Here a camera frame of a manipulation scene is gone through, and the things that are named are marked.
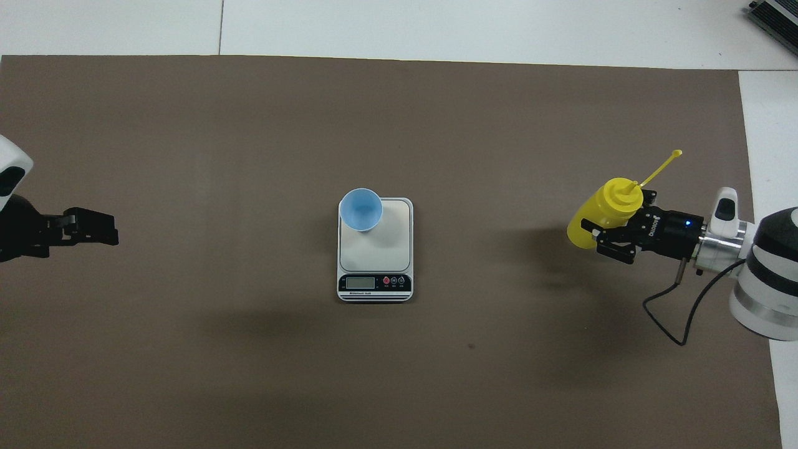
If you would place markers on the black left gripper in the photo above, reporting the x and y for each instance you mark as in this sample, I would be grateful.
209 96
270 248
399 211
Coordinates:
22 234

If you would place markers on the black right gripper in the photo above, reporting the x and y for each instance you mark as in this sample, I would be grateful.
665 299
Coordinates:
676 234

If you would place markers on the yellow squeeze bottle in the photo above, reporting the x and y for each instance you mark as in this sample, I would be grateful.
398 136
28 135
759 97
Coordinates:
601 209

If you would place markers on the light blue plastic cup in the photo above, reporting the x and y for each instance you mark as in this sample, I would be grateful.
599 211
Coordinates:
360 209

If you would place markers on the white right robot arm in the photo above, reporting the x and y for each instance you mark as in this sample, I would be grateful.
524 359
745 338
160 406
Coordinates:
767 280

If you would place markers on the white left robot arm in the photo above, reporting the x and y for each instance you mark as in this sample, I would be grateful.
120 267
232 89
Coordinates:
12 162

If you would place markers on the silver digital kitchen scale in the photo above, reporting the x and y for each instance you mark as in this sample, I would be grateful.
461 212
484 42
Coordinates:
380 255

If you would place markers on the brown paper mat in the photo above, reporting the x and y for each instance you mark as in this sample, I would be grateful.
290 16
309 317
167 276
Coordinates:
187 125

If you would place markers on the silver ribbed metal box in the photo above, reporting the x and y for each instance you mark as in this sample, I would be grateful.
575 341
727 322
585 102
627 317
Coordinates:
776 19

